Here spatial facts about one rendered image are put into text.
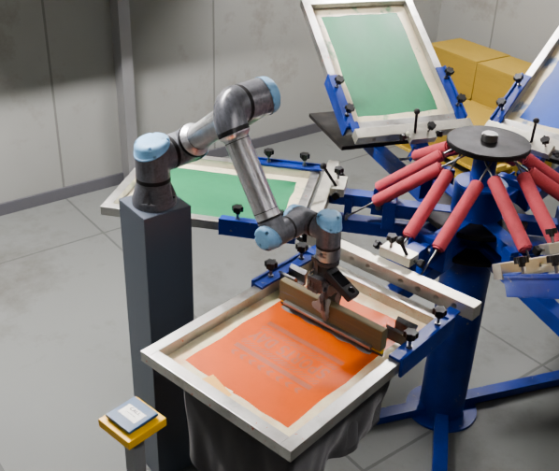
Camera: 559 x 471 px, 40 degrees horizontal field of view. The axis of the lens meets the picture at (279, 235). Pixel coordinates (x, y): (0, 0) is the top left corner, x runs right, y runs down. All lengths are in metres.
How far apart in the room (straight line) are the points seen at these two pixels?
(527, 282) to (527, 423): 1.46
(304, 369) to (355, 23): 2.11
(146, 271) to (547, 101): 2.07
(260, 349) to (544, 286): 0.85
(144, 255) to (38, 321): 1.67
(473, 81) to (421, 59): 2.29
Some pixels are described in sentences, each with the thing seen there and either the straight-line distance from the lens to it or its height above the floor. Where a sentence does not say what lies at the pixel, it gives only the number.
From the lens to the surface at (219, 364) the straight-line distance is 2.32.
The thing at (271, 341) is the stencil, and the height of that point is 0.95.
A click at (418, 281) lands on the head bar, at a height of 1.04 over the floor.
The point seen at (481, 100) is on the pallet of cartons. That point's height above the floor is 0.46.
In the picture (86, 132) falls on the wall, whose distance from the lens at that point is 5.34.
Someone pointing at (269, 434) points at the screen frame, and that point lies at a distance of 2.06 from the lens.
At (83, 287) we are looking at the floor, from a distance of 4.46.
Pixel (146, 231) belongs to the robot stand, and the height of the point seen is 1.15.
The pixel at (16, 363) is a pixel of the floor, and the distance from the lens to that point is 3.99.
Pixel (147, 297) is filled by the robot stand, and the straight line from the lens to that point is 2.74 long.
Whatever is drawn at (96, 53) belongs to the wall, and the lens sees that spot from 5.21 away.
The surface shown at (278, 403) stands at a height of 0.95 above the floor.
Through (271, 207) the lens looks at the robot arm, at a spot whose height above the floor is 1.38.
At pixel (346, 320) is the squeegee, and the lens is 2.39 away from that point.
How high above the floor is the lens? 2.42
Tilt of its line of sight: 30 degrees down
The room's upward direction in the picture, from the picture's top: 2 degrees clockwise
